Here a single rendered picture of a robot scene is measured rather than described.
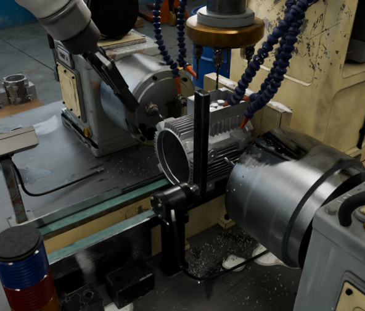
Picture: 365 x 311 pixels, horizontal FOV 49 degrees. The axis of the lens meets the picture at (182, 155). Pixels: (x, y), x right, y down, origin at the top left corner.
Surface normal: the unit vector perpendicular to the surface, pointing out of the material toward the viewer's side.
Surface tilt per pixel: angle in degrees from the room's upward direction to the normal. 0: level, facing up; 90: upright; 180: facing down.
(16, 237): 0
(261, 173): 47
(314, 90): 90
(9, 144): 55
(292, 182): 39
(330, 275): 90
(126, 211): 90
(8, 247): 0
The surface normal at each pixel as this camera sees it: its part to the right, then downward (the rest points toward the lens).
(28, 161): 0.00, -0.84
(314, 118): -0.81, 0.31
